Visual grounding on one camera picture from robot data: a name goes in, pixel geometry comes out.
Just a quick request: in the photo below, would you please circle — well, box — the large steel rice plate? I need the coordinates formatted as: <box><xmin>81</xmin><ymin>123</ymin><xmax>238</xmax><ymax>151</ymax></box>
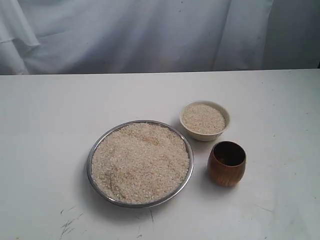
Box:
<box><xmin>86</xmin><ymin>120</ymin><xmax>194</xmax><ymax>209</ymax></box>

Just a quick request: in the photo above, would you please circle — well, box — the cream ceramic rice bowl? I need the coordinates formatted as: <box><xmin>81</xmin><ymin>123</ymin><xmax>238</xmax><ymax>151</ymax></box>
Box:
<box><xmin>179</xmin><ymin>101</ymin><xmax>230</xmax><ymax>142</ymax></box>

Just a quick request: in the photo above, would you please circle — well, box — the white backdrop cloth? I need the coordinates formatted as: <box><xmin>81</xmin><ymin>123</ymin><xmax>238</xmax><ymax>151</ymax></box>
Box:
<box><xmin>0</xmin><ymin>0</ymin><xmax>320</xmax><ymax>75</ymax></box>

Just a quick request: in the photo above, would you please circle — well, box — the brown wooden cup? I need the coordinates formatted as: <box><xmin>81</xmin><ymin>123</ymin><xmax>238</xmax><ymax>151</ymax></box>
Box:
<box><xmin>207</xmin><ymin>141</ymin><xmax>247</xmax><ymax>187</ymax></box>

